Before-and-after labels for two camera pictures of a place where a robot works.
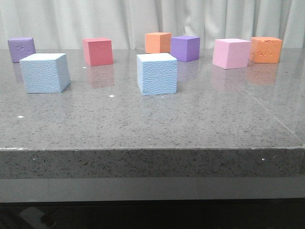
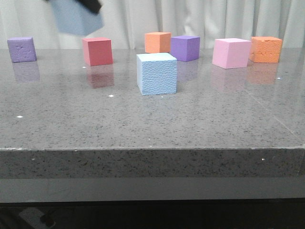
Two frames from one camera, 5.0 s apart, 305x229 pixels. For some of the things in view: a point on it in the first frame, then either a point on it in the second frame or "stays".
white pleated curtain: x=64 y=24 stays
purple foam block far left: x=21 y=47 stays
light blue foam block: x=157 y=74 stays
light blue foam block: x=45 y=73 → x=74 y=17
